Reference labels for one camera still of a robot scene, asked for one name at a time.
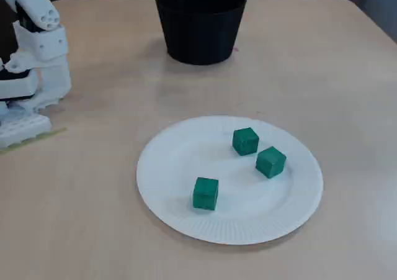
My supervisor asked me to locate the white paper plate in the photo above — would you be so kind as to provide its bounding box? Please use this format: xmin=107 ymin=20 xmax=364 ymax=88
xmin=136 ymin=115 xmax=324 ymax=246

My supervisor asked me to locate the black pot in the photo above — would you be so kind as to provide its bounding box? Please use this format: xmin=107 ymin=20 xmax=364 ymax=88
xmin=154 ymin=0 xmax=248 ymax=66

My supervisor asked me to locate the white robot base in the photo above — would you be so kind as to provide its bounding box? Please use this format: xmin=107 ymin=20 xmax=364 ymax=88
xmin=0 ymin=101 xmax=53 ymax=149

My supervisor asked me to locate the yellow-green tape strip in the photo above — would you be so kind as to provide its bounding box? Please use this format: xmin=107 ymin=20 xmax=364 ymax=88
xmin=0 ymin=127 xmax=68 ymax=154

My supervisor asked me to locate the green block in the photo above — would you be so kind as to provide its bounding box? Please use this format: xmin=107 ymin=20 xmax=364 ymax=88
xmin=192 ymin=176 xmax=220 ymax=212
xmin=255 ymin=146 xmax=287 ymax=179
xmin=231 ymin=127 xmax=260 ymax=156

